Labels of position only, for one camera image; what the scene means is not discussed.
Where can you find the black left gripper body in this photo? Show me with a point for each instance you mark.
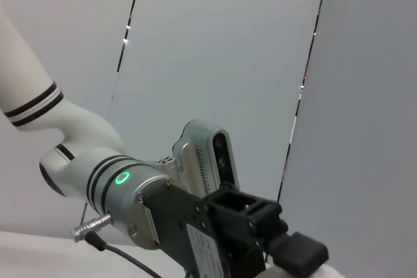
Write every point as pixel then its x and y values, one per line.
pixel 182 226

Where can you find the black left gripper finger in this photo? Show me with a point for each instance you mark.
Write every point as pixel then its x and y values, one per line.
pixel 303 252

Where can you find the white paper ball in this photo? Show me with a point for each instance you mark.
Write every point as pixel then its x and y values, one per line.
pixel 325 273

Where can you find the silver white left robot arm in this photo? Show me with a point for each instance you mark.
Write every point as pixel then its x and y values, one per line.
pixel 84 174

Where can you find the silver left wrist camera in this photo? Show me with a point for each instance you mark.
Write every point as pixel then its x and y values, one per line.
pixel 202 161

